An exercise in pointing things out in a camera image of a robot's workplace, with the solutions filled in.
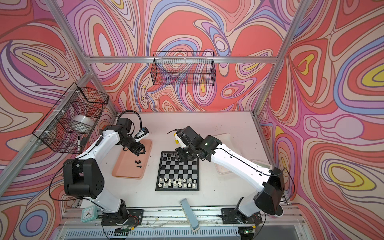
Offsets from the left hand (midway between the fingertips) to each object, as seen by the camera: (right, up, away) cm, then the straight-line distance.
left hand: (141, 146), depth 89 cm
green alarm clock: (-21, -31, -16) cm, 40 cm away
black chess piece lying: (-2, -13, +2) cm, 13 cm away
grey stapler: (+30, -31, -16) cm, 46 cm away
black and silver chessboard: (+20, -17, -3) cm, 26 cm away
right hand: (+25, -4, -16) cm, 30 cm away
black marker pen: (-24, +2, -17) cm, 30 cm away
